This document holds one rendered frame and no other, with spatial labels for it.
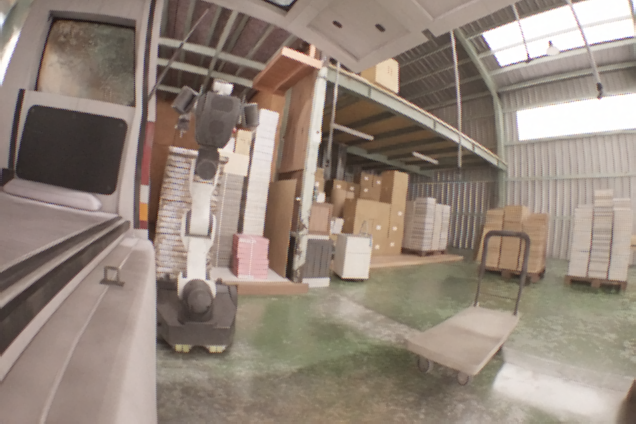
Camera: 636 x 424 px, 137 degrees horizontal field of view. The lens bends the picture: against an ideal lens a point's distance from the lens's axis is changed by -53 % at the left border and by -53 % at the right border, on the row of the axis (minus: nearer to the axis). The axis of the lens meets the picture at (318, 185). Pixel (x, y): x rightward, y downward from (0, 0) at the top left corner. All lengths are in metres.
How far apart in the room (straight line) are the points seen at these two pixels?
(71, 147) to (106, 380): 1.13
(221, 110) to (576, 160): 8.92
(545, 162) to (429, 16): 8.24
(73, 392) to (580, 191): 9.12
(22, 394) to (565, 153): 9.45
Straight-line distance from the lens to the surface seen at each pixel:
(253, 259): 2.42
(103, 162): 1.31
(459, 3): 1.31
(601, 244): 4.68
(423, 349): 1.33
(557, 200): 8.99
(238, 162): 2.71
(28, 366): 0.40
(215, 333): 1.35
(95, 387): 0.37
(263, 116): 2.88
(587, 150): 9.21
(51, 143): 1.43
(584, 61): 9.72
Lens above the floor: 0.77
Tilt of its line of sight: 6 degrees up
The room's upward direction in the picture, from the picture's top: 7 degrees clockwise
